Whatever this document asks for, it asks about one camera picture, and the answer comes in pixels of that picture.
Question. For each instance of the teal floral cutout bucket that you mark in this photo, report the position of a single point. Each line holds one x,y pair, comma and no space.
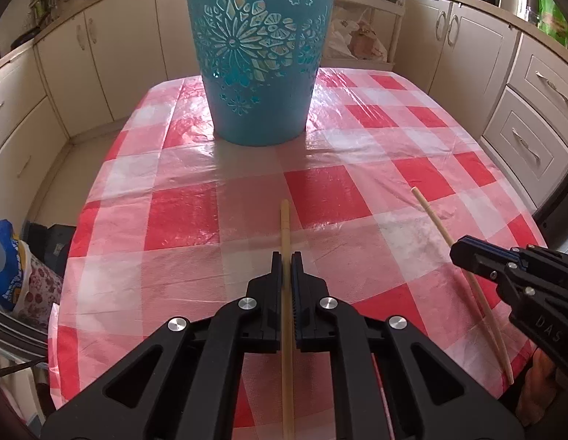
256,119

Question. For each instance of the dark metal rack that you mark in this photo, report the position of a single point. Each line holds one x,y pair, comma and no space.
13,330

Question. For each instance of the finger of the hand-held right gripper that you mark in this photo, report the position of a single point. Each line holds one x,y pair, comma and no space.
476,261
536,253

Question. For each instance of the cream cabinet run with doors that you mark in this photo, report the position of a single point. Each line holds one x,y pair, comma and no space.
105,59

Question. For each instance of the floral print bag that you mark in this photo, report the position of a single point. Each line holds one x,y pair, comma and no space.
38,288

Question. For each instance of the cream cabinet run with drawers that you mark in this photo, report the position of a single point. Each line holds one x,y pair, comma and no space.
508,82

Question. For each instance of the wooden chopstick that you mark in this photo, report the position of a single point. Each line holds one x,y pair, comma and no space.
286,229
433,217

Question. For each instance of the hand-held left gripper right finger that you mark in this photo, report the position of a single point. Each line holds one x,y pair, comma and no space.
297,293

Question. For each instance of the white plastic bag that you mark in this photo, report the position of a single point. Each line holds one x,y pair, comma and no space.
357,39

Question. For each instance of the dark cardboard box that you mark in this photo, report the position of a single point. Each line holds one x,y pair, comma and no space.
54,243

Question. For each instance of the black frying pan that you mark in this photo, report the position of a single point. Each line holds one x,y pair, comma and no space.
26,37

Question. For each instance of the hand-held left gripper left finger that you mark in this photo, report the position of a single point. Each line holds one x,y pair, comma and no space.
278,284

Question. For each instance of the blue plastic bag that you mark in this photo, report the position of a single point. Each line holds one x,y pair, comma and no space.
4,266

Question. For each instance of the person's right hand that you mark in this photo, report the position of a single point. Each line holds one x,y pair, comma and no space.
543,389

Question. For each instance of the white storage trolley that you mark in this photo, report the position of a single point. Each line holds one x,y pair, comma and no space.
396,32

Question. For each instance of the red white checked tablecloth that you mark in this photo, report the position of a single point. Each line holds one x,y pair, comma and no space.
183,220

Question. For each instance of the green snack packet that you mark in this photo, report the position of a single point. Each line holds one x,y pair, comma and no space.
552,16

